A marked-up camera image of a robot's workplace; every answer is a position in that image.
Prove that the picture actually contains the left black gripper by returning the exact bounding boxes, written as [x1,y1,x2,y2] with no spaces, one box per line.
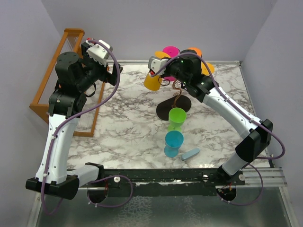
[77,43,123,92]

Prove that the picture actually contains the yellow wine glass front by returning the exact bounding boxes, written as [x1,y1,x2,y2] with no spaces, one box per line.
[143,51,170,91]

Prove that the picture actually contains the yellow wine glass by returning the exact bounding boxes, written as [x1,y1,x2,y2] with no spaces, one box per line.
[143,51,170,91]
[200,60,215,76]

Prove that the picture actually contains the pink wine glass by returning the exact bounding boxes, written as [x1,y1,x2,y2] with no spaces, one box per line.
[162,46,180,82]

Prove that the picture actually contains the blue wine glass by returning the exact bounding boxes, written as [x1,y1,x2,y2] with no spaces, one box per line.
[164,131,184,158]

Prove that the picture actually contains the orange wine glass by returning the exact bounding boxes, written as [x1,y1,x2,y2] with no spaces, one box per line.
[189,47,202,57]

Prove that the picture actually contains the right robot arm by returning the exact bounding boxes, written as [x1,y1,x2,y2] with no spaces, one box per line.
[163,50,273,185]

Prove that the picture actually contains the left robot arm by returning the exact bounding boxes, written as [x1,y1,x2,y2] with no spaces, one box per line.
[26,52,123,200]

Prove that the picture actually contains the wooden rack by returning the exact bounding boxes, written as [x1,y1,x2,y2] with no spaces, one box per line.
[29,28,99,137]

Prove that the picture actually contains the metal wine glass rack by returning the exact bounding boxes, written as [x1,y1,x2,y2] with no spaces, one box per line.
[156,79,192,121]

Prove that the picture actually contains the green wine glass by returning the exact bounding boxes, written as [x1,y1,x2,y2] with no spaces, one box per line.
[168,107,187,132]

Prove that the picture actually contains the blue eraser block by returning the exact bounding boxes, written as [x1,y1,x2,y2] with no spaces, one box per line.
[181,148,200,161]

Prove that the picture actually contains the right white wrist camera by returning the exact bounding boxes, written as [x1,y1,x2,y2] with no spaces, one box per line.
[148,56,169,76]

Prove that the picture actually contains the black mounting frame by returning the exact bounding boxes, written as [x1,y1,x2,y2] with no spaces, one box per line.
[85,168,245,197]

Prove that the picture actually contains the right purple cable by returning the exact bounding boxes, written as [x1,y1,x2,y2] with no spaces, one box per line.
[151,53,286,206]

